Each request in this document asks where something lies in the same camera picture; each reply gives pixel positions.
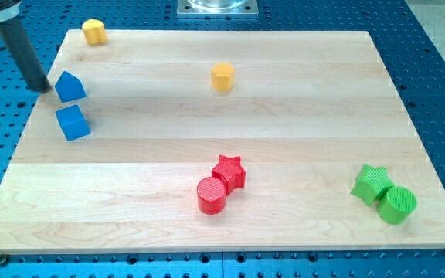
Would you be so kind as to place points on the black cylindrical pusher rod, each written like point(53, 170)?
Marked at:
point(20, 47)

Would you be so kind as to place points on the red star block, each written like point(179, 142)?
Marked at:
point(230, 171)

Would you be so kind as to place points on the blue triangle block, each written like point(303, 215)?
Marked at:
point(69, 87)

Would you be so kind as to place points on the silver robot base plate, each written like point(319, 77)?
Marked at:
point(217, 8)

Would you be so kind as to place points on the green cylinder block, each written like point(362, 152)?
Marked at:
point(396, 205)

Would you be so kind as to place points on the light wooden board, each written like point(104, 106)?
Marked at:
point(307, 110)

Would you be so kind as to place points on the green star block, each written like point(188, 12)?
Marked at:
point(371, 184)

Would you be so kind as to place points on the yellow heart block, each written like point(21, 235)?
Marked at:
point(94, 32)

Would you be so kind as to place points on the red cylinder block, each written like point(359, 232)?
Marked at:
point(211, 195)

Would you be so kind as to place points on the blue cube block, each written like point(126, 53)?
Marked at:
point(72, 122)

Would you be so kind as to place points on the yellow hexagon block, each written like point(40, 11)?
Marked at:
point(222, 77)

